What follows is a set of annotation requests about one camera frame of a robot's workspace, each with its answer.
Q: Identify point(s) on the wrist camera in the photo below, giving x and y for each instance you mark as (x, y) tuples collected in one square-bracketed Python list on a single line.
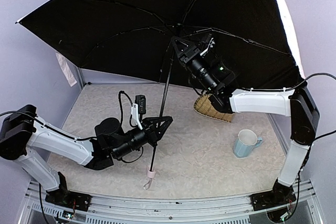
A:
[(138, 109), (207, 43)]

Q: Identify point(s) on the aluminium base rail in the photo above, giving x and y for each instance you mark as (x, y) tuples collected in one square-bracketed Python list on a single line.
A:
[(109, 208)]

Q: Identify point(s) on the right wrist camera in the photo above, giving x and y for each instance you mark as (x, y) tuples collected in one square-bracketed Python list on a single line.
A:
[(207, 43)]

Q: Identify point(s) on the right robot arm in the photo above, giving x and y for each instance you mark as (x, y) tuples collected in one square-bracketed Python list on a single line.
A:
[(295, 103)]

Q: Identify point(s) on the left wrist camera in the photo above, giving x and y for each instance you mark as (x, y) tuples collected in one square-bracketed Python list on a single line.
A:
[(138, 109)]

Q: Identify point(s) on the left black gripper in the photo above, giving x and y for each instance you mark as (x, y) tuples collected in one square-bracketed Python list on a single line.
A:
[(151, 134)]

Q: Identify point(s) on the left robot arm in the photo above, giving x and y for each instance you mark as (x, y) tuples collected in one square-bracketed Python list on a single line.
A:
[(23, 130)]

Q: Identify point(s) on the light blue ceramic mug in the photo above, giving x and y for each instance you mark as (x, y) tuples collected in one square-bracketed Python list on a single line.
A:
[(246, 141)]

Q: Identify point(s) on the pink and black folding umbrella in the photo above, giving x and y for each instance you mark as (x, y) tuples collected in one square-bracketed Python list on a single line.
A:
[(255, 59)]

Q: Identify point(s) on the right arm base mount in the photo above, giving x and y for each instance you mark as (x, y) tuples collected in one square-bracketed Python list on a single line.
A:
[(269, 199)]

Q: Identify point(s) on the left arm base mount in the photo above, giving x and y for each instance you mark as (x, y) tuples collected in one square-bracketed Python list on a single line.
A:
[(69, 199)]

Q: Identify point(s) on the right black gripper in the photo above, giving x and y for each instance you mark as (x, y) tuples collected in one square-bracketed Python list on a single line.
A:
[(187, 54)]

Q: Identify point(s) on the woven bamboo tray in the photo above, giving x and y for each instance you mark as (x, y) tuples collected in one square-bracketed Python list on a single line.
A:
[(203, 106)]

